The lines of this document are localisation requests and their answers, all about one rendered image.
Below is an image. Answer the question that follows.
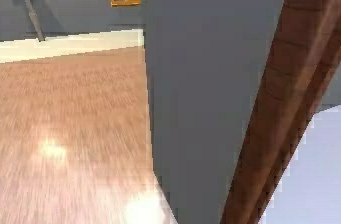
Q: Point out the brown wooden room door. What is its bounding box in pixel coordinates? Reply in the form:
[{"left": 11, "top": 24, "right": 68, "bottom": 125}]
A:
[{"left": 219, "top": 0, "right": 341, "bottom": 224}]

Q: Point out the grey slanted pole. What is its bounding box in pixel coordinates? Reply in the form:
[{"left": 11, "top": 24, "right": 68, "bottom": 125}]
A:
[{"left": 23, "top": 0, "right": 46, "bottom": 43}]

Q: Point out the orange framed wall picture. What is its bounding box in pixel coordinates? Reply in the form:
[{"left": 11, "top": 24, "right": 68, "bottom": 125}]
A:
[{"left": 110, "top": 0, "right": 142, "bottom": 8}]

